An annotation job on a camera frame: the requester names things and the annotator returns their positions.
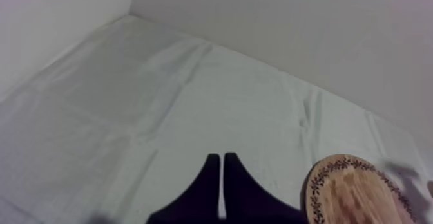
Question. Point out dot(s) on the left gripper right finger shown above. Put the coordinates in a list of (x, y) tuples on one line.
[(247, 198)]

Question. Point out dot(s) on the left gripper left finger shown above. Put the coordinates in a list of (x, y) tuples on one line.
[(199, 198)]

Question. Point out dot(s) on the round wooden board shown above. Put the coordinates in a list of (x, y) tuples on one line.
[(352, 195)]

